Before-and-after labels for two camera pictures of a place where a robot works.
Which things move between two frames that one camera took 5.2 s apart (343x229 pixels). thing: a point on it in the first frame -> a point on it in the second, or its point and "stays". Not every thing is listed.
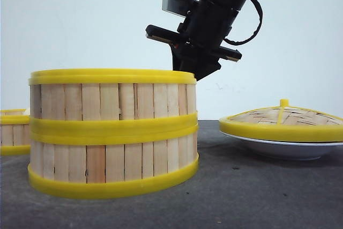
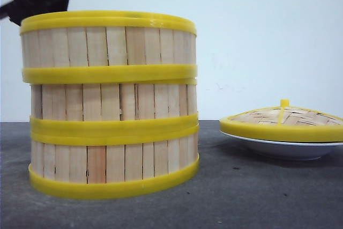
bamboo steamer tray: (114, 105) stays
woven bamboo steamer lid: (284, 123) stays
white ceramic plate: (303, 150) stays
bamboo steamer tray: (15, 132) -> (108, 46)
